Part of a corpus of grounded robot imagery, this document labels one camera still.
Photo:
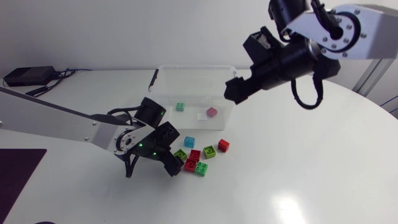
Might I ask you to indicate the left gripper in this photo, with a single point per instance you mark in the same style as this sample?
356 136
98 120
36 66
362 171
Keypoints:
148 150

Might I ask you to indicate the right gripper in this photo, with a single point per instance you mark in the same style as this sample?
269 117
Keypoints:
270 73

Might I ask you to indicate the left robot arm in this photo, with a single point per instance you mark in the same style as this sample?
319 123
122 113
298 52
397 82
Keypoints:
46 119

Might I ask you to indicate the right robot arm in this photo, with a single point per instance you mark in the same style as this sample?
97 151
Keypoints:
348 31

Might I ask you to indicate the clear plastic container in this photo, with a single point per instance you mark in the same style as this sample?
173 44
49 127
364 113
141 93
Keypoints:
192 93

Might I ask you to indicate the lime green toy brick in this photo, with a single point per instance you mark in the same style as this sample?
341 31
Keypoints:
210 152
181 154

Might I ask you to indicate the red toy brick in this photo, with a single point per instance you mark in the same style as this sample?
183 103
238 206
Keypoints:
195 154
223 145
190 165

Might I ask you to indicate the blue toy brick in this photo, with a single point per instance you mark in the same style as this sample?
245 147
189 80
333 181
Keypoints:
189 142

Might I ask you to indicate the pink toy brick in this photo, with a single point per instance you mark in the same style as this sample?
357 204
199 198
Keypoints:
211 112

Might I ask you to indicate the dark mat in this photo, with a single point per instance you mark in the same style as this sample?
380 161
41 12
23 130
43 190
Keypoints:
15 174

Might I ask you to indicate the black power brick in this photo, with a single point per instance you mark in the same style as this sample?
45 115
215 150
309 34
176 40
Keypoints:
29 76

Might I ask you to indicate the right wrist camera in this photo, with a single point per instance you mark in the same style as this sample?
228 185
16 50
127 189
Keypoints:
261 45

